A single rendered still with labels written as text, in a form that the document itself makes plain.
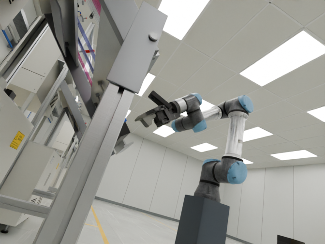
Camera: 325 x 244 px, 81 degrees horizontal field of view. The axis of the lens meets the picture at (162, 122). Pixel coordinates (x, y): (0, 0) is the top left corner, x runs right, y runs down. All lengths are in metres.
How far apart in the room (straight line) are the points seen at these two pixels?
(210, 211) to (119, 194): 7.55
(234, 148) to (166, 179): 8.07
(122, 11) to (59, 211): 0.34
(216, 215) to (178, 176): 8.29
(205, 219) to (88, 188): 0.89
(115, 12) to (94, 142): 0.26
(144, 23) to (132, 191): 8.40
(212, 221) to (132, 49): 0.96
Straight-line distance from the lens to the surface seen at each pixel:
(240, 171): 1.09
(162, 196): 9.08
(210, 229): 1.12
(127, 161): 8.61
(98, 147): 0.27
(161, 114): 0.86
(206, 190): 1.15
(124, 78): 0.29
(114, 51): 0.55
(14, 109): 0.79
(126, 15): 0.42
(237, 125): 1.19
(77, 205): 0.25
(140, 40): 0.33
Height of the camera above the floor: 0.46
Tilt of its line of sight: 23 degrees up
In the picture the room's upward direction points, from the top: 17 degrees clockwise
